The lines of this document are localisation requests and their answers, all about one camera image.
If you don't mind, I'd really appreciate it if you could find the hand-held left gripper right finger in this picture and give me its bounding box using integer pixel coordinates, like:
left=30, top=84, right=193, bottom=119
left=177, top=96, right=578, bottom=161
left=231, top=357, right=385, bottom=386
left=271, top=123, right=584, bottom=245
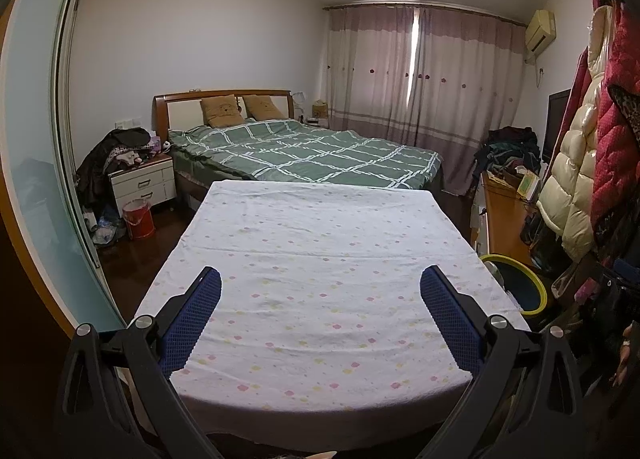
left=420, top=265, right=585, bottom=459

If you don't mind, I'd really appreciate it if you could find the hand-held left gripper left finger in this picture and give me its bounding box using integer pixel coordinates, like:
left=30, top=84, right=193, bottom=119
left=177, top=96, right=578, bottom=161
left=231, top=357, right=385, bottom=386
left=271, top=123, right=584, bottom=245
left=54, top=266, right=223, bottom=459

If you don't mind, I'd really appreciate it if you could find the black bin with yellow rim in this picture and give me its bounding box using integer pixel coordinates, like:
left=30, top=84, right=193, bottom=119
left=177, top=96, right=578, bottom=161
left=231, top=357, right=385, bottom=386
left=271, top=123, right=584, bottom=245
left=477, top=254, right=548, bottom=317

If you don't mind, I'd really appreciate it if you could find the person's right hand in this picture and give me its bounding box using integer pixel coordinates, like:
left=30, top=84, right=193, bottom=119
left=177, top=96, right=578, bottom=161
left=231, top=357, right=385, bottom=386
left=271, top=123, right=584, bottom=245
left=612, top=321, right=640, bottom=387

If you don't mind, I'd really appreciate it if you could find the clear plastic bag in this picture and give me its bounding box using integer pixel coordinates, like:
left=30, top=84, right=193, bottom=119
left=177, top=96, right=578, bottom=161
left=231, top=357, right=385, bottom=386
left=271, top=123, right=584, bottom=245
left=550, top=259, right=601, bottom=307

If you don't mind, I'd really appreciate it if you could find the red bucket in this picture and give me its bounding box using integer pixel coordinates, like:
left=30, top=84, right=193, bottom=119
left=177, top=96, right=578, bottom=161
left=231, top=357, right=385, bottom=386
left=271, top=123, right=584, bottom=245
left=122, top=199, right=156, bottom=240

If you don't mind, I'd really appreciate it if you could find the wooden desk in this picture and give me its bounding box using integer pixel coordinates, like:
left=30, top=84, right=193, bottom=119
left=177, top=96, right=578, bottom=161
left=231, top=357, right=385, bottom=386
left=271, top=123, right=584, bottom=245
left=477, top=171, right=538, bottom=267

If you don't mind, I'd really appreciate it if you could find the heap of plastic bags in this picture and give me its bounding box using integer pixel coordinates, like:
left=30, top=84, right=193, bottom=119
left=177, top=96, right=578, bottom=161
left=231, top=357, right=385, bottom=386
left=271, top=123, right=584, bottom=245
left=82, top=209, right=127, bottom=247

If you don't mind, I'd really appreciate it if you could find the cream puffer jacket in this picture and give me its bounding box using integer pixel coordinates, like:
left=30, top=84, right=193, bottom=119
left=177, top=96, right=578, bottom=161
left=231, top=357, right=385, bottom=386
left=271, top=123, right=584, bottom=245
left=537, top=4, right=616, bottom=265

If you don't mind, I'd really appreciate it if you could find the dotted white tablecloth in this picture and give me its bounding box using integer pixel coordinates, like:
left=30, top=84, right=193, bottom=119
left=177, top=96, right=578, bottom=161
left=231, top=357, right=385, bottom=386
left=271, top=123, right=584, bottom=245
left=129, top=180, right=532, bottom=440

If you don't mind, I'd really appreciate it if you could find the green booklet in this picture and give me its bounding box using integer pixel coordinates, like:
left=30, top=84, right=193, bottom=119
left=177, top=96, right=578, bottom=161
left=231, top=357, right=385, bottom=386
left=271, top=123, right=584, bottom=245
left=517, top=171, right=541, bottom=202

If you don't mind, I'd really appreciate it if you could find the white nightstand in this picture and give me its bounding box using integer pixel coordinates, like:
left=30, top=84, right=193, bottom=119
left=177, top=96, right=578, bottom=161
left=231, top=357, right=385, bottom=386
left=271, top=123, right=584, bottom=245
left=109, top=154, right=176, bottom=214

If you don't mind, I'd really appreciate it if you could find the red quilted jacket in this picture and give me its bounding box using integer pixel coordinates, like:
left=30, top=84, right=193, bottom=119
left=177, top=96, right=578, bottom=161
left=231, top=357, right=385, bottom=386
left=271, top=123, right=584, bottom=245
left=570, top=0, right=640, bottom=255

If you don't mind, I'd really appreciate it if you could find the mixed clothes heap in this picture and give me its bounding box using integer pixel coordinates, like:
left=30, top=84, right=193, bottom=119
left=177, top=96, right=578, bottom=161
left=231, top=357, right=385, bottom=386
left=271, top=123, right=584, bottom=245
left=474, top=126, right=543, bottom=187

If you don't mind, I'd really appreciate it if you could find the dark clothes pile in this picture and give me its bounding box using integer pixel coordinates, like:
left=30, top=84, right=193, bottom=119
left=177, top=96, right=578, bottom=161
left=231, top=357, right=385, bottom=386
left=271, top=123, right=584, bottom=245
left=75, top=128, right=171, bottom=210

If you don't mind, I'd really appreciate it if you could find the black flat television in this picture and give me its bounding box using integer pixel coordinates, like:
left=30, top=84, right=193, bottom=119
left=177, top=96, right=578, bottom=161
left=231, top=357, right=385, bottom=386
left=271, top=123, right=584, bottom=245
left=542, top=89, right=572, bottom=164

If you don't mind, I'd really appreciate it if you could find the leopard print cloth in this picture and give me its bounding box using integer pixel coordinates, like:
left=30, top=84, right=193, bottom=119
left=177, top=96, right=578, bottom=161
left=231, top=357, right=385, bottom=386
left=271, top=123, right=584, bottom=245
left=607, top=86, right=640, bottom=142

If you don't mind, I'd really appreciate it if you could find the green checked duvet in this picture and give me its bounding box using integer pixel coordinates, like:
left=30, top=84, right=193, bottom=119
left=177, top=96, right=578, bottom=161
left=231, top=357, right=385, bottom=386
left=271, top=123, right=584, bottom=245
left=167, top=119, right=443, bottom=190

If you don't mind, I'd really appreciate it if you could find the wooden bed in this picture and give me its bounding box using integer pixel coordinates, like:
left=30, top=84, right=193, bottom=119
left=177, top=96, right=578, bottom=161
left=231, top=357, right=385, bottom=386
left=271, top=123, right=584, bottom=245
left=152, top=89, right=446, bottom=200

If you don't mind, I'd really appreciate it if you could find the brown bear pillow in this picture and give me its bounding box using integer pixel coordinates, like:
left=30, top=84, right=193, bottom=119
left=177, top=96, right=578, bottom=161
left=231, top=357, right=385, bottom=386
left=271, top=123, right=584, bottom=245
left=242, top=95, right=286, bottom=120
left=200, top=95, right=245, bottom=128

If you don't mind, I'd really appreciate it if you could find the pink curtain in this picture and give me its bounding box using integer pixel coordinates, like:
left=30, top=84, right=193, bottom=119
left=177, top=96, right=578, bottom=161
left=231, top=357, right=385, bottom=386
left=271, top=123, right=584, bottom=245
left=407, top=6, right=526, bottom=197
left=325, top=6, right=418, bottom=140

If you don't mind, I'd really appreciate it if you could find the sliding door wardrobe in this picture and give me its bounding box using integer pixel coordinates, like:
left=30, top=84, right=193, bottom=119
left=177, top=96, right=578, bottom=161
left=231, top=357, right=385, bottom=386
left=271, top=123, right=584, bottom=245
left=0, top=0, right=128, bottom=335

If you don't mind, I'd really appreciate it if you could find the cream air conditioner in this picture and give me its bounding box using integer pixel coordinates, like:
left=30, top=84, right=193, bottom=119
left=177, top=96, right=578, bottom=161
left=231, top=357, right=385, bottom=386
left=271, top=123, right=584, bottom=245
left=524, top=10, right=557, bottom=62

